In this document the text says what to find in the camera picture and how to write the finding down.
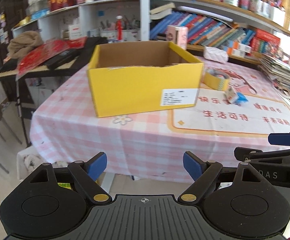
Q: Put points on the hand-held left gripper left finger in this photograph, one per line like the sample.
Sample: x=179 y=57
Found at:
x=97 y=166

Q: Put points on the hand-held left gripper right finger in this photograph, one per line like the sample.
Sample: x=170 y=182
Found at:
x=192 y=166

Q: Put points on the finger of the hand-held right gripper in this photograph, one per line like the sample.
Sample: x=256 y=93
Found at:
x=259 y=155
x=279 y=138

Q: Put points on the yellow cardboard box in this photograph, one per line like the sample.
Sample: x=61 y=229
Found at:
x=135 y=90

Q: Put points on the yellow tape roll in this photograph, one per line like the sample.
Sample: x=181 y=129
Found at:
x=209 y=80

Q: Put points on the pink checkered tablecloth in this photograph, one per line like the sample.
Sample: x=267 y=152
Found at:
x=135 y=142

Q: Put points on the blue wrapper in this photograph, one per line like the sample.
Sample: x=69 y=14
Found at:
x=242 y=98

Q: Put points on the stack of papers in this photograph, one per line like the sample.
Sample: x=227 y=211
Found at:
x=282 y=75

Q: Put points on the small white printed carton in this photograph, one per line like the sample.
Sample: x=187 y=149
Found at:
x=230 y=95

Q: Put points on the black keyboard stand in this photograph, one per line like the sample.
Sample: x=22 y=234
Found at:
x=25 y=105

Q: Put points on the orange and white box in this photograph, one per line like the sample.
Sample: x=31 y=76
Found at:
x=239 y=46
x=236 y=52

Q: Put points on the red thick books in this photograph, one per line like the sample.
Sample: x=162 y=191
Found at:
x=266 y=41

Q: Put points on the white quilted pouch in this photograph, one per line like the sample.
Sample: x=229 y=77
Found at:
x=216 y=54

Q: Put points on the black flat box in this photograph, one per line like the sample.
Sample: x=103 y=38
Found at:
x=62 y=58

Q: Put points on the black electronic keyboard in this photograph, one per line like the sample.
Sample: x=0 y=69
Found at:
x=90 y=47

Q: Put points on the white storage box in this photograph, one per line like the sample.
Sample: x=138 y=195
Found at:
x=277 y=16

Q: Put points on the red paper packet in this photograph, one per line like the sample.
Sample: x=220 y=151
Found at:
x=77 y=42

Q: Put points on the white pen cup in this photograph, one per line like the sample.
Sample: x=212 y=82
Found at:
x=108 y=33
x=131 y=35

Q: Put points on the row of leaning books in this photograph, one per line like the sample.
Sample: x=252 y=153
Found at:
x=204 y=28

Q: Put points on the white box red label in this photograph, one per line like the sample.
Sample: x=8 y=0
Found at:
x=75 y=32

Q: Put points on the red tassel ornament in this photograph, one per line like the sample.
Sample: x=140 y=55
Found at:
x=119 y=28

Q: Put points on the beige cloth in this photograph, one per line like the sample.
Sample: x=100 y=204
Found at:
x=26 y=43

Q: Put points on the white round jar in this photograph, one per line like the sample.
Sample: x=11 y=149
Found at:
x=230 y=1

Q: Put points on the white rolled paper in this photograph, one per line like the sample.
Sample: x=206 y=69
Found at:
x=204 y=12

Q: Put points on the white bookshelf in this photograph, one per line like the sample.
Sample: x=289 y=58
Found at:
x=143 y=17

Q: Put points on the two stacked lying books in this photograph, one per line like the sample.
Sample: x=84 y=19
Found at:
x=162 y=11

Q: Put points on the gold ribbon roll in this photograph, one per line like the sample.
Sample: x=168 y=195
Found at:
x=25 y=22

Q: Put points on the light blue flat box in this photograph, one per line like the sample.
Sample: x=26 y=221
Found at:
x=40 y=14

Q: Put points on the dark wooden door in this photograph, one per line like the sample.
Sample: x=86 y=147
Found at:
x=10 y=7

